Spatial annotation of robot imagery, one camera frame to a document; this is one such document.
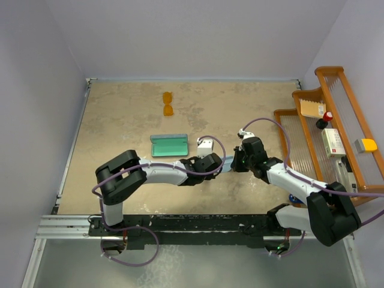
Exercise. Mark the red black bottle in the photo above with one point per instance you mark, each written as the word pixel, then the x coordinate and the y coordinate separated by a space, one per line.
pixel 322 123

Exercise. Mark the orange sunglasses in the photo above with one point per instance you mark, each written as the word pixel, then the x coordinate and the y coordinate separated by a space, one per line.
pixel 167 100

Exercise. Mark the blue-grey glasses case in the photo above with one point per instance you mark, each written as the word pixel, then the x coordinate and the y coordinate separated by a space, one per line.
pixel 169 145

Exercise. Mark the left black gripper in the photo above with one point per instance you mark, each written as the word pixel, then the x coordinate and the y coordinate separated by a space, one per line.
pixel 209 177

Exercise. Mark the white red box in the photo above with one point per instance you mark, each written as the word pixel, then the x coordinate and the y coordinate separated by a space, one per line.
pixel 332 142

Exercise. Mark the aluminium frame rail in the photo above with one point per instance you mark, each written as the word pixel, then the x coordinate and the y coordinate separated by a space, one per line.
pixel 83 226

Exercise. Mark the white black stapler device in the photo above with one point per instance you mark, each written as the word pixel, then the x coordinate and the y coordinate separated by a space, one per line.
pixel 345 175

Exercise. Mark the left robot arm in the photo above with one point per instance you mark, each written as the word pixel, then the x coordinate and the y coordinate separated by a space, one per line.
pixel 120 177

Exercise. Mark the yellow grey sponge block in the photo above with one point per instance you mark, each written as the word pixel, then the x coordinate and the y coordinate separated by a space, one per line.
pixel 365 145

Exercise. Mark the brown cardboard envelope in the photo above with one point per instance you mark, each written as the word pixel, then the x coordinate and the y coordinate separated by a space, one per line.
pixel 312 109

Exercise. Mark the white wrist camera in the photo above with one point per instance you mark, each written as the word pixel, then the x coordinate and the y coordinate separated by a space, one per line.
pixel 242 134
pixel 205 147

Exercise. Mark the wooden tiered rack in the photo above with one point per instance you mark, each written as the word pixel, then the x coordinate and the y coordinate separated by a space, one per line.
pixel 302 141

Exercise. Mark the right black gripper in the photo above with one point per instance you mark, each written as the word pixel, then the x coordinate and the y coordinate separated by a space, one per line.
pixel 235 164

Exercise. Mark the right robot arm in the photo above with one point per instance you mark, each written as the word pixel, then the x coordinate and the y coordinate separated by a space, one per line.
pixel 329 213

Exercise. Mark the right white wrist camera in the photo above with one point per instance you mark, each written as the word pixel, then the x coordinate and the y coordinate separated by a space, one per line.
pixel 242 134

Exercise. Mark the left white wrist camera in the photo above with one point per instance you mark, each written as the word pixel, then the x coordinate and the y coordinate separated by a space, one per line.
pixel 205 147

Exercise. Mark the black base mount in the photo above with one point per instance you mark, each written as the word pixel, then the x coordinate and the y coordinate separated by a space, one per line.
pixel 150 238

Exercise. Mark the blue black tool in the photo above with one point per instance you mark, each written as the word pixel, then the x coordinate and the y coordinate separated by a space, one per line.
pixel 294 200

